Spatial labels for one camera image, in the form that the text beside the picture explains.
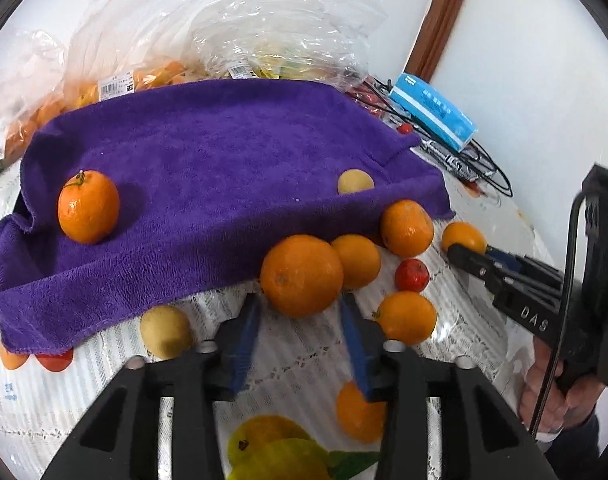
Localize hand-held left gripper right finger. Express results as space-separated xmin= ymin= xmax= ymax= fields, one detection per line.
xmin=339 ymin=292 xmax=557 ymax=480

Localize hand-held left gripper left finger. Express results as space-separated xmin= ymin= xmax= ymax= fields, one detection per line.
xmin=41 ymin=292 xmax=262 ymax=480

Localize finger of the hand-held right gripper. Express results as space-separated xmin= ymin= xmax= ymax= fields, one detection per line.
xmin=448 ymin=242 xmax=516 ymax=307
xmin=486 ymin=245 xmax=566 ymax=292

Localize small red fruit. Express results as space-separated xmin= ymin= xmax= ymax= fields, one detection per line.
xmin=395 ymin=258 xmax=431 ymax=292

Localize yellow round fruit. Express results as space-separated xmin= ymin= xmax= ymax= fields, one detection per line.
xmin=140 ymin=304 xmax=193 ymax=360
xmin=337 ymin=169 xmax=375 ymax=196

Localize large orange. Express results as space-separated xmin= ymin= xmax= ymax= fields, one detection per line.
xmin=260 ymin=234 xmax=345 ymax=318

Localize purple towel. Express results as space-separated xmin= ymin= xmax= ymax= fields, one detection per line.
xmin=0 ymin=79 xmax=457 ymax=356

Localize orange with stem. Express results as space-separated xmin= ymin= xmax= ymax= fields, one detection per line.
xmin=58 ymin=170 xmax=121 ymax=246

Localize person's right forearm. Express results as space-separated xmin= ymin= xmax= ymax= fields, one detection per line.
xmin=534 ymin=410 xmax=607 ymax=471

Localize person's right hand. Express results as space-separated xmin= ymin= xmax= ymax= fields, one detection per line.
xmin=518 ymin=332 xmax=605 ymax=433

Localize white lace printed tablecloth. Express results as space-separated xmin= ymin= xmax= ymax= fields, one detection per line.
xmin=0 ymin=150 xmax=565 ymax=480

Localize black white patterned pouch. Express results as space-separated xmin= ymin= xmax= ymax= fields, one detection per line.
xmin=419 ymin=137 xmax=485 ymax=183

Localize blue tissue pack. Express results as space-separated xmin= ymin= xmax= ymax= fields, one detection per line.
xmin=388 ymin=72 xmax=479 ymax=153

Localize bag of red tomatoes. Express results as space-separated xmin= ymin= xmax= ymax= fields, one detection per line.
xmin=344 ymin=74 xmax=399 ymax=121

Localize clear bag of yellow packets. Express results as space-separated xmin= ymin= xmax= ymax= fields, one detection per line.
xmin=191 ymin=0 xmax=387 ymax=92

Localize clear plastic bag of oranges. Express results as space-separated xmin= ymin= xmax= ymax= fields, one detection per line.
xmin=64 ymin=0 xmax=215 ymax=108

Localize crumpled clear plastic bag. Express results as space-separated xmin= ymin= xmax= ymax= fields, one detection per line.
xmin=0 ymin=27 xmax=69 ymax=171

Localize black gripper strap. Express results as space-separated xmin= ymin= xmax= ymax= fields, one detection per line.
xmin=529 ymin=187 xmax=592 ymax=438

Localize black cables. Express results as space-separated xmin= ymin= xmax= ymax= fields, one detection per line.
xmin=369 ymin=77 xmax=514 ymax=197

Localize brown wooden door frame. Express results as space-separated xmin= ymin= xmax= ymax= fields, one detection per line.
xmin=404 ymin=0 xmax=477 ymax=81

